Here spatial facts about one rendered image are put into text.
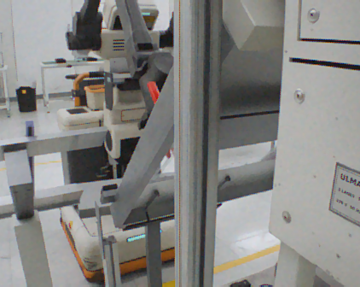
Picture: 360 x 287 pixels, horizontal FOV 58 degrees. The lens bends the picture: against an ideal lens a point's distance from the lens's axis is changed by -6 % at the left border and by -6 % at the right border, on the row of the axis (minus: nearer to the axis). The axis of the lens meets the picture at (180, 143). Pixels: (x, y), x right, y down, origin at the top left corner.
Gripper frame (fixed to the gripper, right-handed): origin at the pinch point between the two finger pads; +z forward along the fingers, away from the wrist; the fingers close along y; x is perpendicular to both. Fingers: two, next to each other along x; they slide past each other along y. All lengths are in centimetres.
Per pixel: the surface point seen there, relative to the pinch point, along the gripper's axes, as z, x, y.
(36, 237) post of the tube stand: 9.8, 14.2, -31.1
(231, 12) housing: -1.3, -43.2, -8.2
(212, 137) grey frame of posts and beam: 10.4, -35.8, -11.2
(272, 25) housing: 2.4, -45.6, -5.8
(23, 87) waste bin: -302, 459, -18
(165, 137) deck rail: 3.9, -21.1, -10.1
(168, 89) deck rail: -1.1, -27.0, -10.1
